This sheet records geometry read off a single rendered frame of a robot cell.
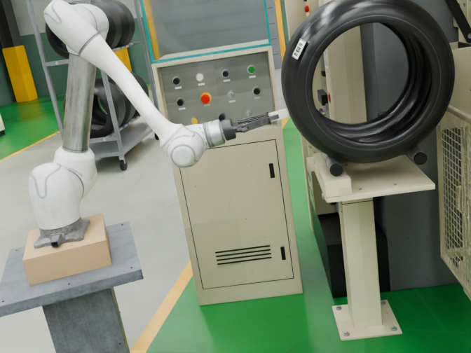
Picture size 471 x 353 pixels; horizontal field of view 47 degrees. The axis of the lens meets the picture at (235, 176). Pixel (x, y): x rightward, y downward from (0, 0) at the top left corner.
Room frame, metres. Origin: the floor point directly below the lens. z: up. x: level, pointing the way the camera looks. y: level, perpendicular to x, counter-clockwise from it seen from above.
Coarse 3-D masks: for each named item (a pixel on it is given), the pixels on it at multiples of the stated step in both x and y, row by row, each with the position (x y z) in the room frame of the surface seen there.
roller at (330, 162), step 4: (324, 156) 1.86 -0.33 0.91; (328, 156) 1.81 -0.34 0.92; (328, 160) 1.78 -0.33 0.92; (332, 160) 1.75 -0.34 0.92; (336, 160) 1.75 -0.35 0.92; (328, 164) 1.76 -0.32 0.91; (332, 164) 1.72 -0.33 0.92; (336, 164) 1.71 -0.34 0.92; (340, 164) 1.72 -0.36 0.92; (328, 168) 1.75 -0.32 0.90; (332, 168) 1.71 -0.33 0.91; (336, 168) 1.71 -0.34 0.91; (340, 168) 1.71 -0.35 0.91; (332, 172) 1.71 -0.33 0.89; (336, 172) 1.71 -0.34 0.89; (340, 172) 1.71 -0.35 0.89
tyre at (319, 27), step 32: (352, 0) 1.74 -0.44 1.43; (384, 0) 1.72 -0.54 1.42; (320, 32) 1.72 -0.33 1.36; (416, 32) 1.69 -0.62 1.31; (288, 64) 1.77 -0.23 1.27; (416, 64) 1.95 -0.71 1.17; (448, 64) 1.69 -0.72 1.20; (288, 96) 1.76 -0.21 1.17; (416, 96) 1.94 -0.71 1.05; (448, 96) 1.70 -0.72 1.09; (320, 128) 1.71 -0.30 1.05; (352, 128) 1.97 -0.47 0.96; (384, 128) 1.96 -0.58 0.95; (416, 128) 1.69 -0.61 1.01; (352, 160) 1.74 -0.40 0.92
